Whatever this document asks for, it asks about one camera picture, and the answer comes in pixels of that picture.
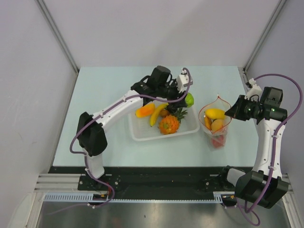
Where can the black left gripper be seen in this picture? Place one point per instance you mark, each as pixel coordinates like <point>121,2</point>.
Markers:
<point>177,95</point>

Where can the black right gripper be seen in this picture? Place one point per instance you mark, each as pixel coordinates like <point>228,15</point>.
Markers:
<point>236,110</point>

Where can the green toy bell pepper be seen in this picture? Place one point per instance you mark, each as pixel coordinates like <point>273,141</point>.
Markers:
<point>189,100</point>

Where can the orange toy ginger root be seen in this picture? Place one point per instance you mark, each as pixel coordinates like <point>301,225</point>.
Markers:
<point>207,122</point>

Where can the yellow toy mango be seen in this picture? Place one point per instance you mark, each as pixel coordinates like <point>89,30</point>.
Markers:
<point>214,113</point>

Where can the orange toy fruit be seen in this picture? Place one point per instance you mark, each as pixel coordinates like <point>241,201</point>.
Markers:
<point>217,125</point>

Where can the clear zip bag red zipper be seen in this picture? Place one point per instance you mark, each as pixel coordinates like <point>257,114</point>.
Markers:
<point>218,103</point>

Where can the pink toy peach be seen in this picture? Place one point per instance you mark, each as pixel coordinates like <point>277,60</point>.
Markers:
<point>218,141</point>

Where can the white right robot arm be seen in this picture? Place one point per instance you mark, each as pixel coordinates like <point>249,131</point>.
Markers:
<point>262,185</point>

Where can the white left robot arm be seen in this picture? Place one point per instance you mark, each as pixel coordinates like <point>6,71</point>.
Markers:
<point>159,86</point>

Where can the dark purple toy eggplant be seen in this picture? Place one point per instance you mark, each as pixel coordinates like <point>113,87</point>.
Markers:
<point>171,109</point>

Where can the brown toy potato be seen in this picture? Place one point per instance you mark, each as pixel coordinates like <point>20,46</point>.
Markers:
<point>164,113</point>

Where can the yellow toy banana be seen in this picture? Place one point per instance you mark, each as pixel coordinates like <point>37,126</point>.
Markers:
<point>154,116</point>

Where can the orange toy pineapple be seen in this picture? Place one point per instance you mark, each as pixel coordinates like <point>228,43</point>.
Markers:
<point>171,123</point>

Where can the orange toy papaya half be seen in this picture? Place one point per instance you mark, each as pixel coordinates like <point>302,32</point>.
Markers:
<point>145,110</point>

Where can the white perforated plastic basket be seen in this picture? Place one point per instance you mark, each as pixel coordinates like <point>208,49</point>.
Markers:
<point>142,131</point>

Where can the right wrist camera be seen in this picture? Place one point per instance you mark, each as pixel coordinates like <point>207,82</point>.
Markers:
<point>254,91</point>

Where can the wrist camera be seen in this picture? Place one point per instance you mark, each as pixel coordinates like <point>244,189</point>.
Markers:
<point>254,91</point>
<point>184,80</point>

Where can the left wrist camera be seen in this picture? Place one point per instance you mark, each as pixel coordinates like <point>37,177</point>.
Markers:
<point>184,80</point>

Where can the aluminium frame post right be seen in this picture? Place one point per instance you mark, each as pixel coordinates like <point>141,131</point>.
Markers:
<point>265,33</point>

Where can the aluminium frame post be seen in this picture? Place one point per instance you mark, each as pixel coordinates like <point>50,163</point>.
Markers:
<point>265,33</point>
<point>57,34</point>

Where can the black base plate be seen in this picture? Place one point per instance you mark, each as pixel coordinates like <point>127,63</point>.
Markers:
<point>154,183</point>

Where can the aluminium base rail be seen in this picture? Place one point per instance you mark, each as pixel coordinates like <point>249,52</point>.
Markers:
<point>57,183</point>

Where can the aluminium frame post left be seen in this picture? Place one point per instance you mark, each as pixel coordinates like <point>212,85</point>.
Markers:
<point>57,34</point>

